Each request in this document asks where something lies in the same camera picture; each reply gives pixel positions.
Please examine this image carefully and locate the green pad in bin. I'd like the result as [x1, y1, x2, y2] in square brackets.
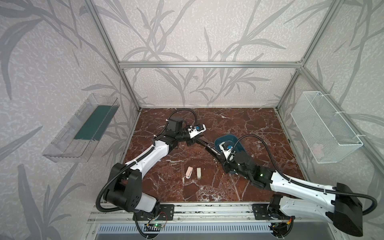
[74, 105, 119, 141]

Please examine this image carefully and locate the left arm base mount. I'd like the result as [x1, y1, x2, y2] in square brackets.
[134, 204, 175, 221]

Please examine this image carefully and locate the slotted grey cable duct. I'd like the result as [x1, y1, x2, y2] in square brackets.
[97, 223, 272, 234]

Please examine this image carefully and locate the clear plastic wall bin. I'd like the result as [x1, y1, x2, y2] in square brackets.
[43, 94, 120, 163]

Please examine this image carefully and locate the white wire mesh basket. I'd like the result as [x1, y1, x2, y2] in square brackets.
[291, 91, 364, 164]

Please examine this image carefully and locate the teal plastic tray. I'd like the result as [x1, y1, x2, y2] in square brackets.
[214, 134, 247, 154]

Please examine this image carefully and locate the black stapler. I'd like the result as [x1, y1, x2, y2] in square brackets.
[196, 139, 225, 162]

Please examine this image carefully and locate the pink object in basket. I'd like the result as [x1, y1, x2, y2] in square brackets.
[311, 144, 325, 159]

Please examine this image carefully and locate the beige stapler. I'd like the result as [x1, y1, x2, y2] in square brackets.
[197, 168, 202, 180]

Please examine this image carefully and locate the aluminium front rail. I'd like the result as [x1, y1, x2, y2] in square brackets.
[86, 201, 340, 224]

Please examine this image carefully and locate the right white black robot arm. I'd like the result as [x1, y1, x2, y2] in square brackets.
[215, 135, 378, 237]

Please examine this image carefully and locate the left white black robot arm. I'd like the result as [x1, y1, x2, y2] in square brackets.
[96, 108, 206, 213]

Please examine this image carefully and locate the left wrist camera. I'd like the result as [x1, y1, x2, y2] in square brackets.
[187, 124, 207, 139]

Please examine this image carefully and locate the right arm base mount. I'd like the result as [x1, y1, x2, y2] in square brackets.
[252, 195, 291, 221]

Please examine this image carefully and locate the small green circuit board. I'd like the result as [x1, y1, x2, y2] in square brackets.
[146, 223, 166, 231]

